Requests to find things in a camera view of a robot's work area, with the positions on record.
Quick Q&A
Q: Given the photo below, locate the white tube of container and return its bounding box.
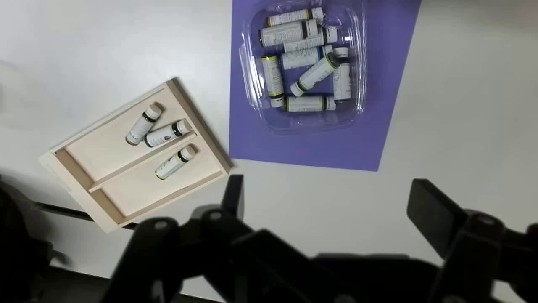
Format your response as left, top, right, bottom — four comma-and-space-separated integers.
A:
265, 6, 324, 26
333, 47, 351, 99
284, 95, 336, 112
281, 48, 319, 70

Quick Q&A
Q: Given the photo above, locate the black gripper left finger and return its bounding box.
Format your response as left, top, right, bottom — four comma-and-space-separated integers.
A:
220, 174, 244, 218

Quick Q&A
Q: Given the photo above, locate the white tube centre of container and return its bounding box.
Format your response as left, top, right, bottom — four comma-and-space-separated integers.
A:
281, 48, 319, 70

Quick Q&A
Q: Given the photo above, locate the white tube top of container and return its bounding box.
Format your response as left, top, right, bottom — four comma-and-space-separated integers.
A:
265, 6, 324, 26

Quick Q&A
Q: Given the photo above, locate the purple paper mat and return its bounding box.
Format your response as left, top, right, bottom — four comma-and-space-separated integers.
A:
228, 0, 422, 171

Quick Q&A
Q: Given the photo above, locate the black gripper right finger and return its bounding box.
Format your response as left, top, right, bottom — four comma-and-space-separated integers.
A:
407, 178, 467, 257

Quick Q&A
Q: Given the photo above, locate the white tube right of container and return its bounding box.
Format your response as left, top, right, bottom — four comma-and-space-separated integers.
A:
333, 47, 351, 99

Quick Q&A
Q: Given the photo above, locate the white tube second row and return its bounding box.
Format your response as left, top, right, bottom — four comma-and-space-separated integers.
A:
260, 20, 318, 47

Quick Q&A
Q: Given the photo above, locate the white tube black cap diagonal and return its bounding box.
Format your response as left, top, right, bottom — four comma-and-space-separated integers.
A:
291, 52, 339, 95

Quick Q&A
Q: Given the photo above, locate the clear plastic container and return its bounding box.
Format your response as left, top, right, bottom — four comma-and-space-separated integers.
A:
239, 0, 366, 131

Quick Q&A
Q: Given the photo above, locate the white tube compartment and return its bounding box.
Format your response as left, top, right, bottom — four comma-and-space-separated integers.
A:
124, 102, 163, 144
144, 119, 190, 148
154, 144, 197, 180

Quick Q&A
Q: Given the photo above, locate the white tube bottom of container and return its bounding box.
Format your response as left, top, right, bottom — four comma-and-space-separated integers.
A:
284, 95, 336, 112

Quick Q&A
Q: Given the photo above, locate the white tube yellow cap left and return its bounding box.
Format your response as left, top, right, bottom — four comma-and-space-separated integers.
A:
262, 55, 284, 107

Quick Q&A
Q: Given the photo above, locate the wooden compartment tray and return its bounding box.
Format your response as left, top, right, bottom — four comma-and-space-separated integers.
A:
40, 79, 232, 232

